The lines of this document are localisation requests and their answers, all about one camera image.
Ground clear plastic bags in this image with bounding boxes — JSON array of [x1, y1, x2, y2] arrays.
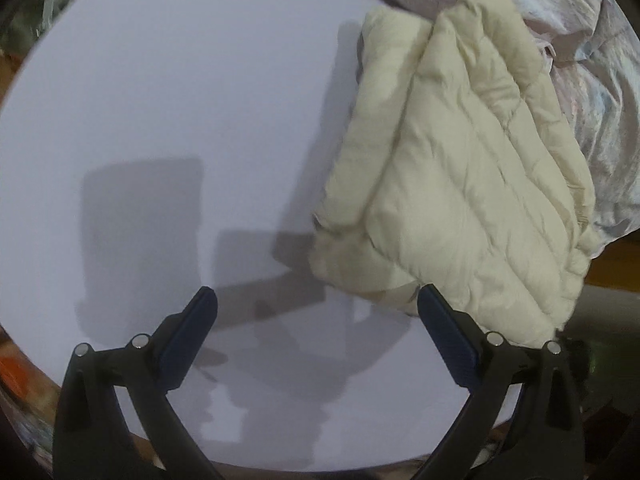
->
[[0, 0, 81, 61]]

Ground cream quilted down jacket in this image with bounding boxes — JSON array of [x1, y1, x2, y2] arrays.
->
[[307, 0, 609, 349]]

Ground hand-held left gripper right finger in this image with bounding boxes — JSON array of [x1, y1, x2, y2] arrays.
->
[[417, 284, 586, 480]]

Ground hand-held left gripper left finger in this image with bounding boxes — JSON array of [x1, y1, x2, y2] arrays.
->
[[52, 286, 221, 480]]

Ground pink floral quilt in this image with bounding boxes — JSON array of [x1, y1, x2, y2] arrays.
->
[[300, 0, 640, 239]]

